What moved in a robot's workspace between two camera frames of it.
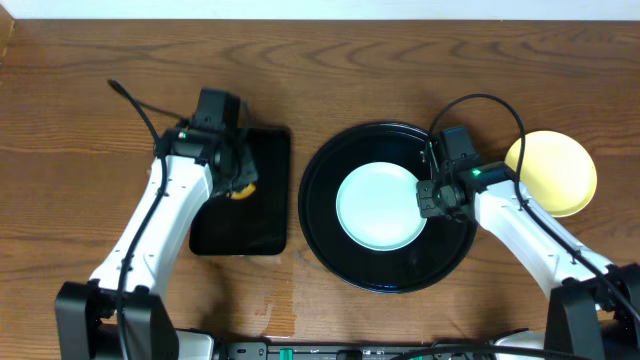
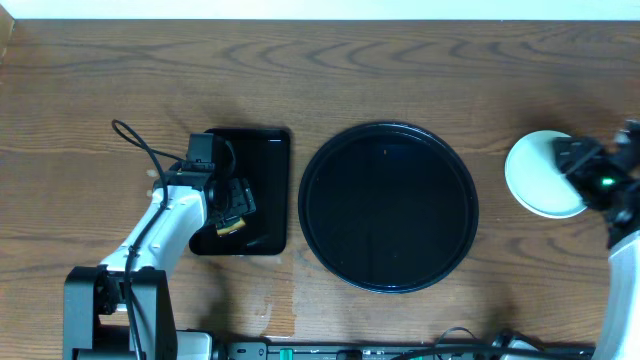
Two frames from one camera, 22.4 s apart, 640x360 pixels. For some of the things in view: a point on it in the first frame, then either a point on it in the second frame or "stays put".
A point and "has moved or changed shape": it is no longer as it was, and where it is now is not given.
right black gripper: (427, 206) to (575, 164)
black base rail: (444, 350) stays put
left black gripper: (242, 170) to (238, 201)
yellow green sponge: (248, 191) has moved or changed shape
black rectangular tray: (256, 225) stays put
